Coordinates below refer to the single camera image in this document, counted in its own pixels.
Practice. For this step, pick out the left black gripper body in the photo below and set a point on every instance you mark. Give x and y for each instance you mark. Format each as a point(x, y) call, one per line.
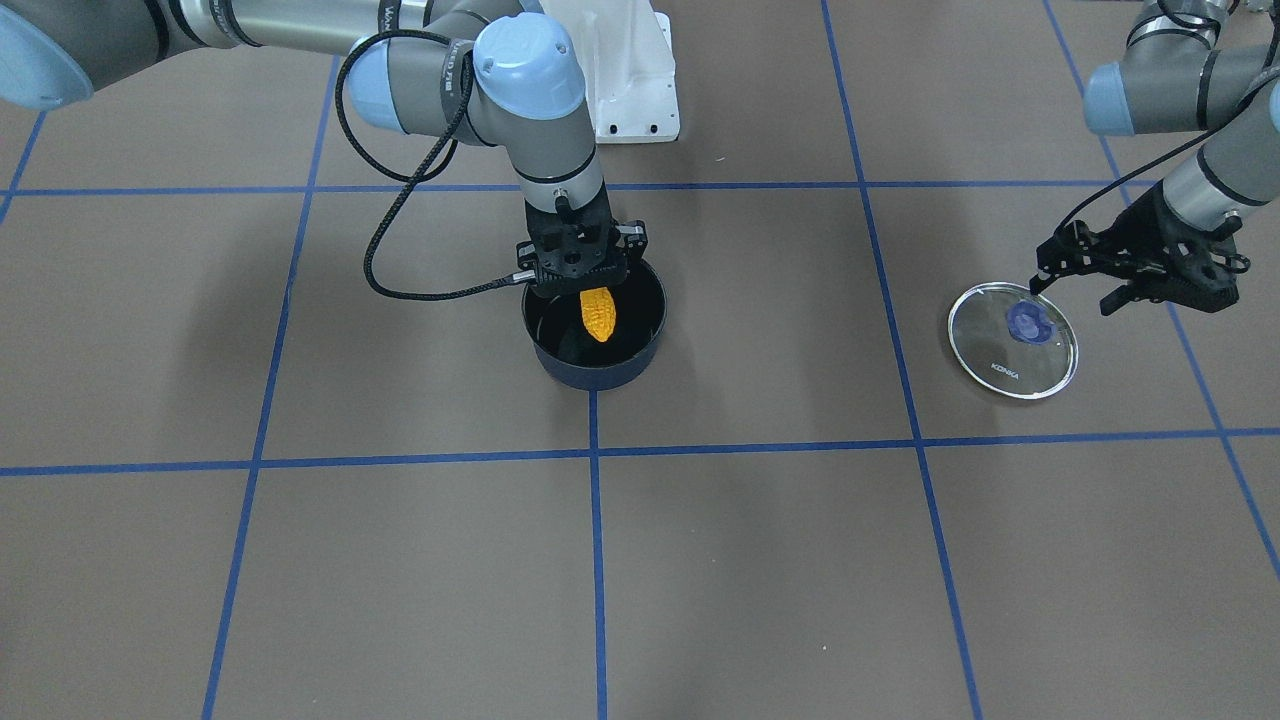
point(1166, 237)

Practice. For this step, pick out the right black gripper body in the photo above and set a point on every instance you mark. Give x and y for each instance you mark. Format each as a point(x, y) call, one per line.
point(634, 240)

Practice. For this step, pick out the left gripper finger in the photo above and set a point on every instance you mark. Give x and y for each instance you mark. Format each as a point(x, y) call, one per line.
point(1048, 273)
point(1125, 294)

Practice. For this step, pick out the yellow plastic corn cob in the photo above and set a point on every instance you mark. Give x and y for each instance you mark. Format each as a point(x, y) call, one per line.
point(598, 313)

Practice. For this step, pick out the blue pot lid knob glass lid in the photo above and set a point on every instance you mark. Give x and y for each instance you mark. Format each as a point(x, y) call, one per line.
point(1012, 342)

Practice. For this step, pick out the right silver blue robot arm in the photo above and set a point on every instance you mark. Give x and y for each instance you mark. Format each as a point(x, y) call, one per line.
point(486, 73)

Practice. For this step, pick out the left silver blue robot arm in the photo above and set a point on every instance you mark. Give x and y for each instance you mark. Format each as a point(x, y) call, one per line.
point(1174, 78)

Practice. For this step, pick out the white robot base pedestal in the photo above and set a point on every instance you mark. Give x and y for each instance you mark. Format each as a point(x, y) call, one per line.
point(625, 51)

